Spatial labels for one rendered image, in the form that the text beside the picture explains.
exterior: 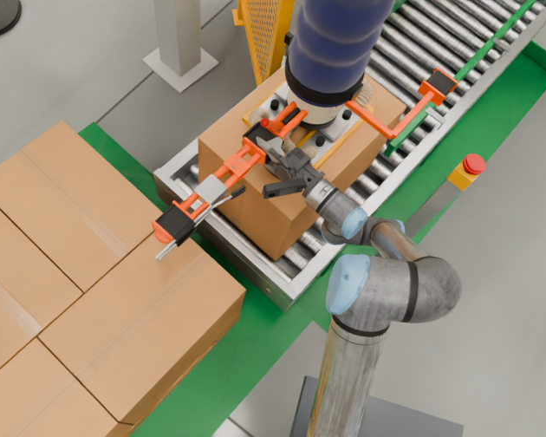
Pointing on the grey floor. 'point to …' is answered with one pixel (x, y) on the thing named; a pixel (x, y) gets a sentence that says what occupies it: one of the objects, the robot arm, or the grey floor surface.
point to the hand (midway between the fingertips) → (256, 148)
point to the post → (438, 199)
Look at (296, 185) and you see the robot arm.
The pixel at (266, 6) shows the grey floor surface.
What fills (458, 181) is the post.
